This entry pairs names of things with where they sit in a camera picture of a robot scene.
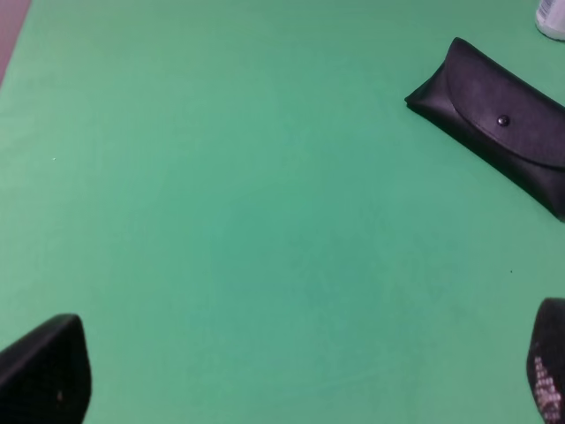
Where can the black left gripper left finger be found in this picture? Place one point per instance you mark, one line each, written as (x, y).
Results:
(46, 375)

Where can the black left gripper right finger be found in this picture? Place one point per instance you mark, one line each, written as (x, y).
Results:
(545, 360)

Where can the black leather glasses case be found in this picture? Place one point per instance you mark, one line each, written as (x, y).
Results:
(500, 118)

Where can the green tablecloth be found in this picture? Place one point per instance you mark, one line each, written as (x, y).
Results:
(253, 226)

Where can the blue white yogurt bottle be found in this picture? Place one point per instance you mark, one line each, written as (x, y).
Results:
(550, 19)

